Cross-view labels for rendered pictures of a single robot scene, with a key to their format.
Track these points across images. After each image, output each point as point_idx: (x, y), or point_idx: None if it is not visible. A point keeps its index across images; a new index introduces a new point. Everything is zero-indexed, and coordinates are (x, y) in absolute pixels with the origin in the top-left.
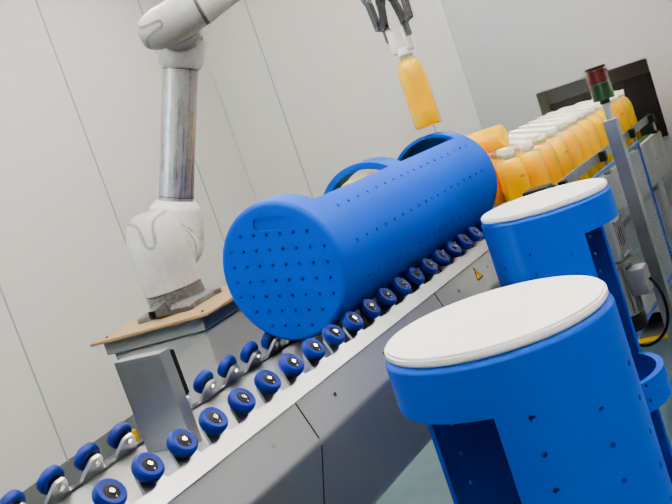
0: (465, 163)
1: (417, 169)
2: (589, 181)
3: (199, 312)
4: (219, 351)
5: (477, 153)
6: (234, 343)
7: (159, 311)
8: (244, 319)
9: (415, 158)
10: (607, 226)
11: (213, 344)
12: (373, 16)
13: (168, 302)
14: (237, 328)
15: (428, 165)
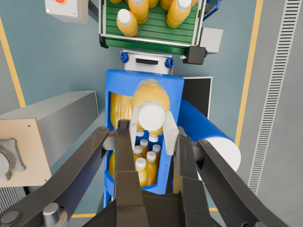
0: (176, 122)
1: (164, 179)
2: (234, 152)
3: (44, 180)
4: (52, 160)
5: (181, 95)
6: (50, 147)
7: (8, 177)
8: (42, 137)
9: (162, 171)
10: (215, 53)
11: (51, 164)
12: (93, 178)
13: (6, 173)
14: (45, 144)
15: (167, 166)
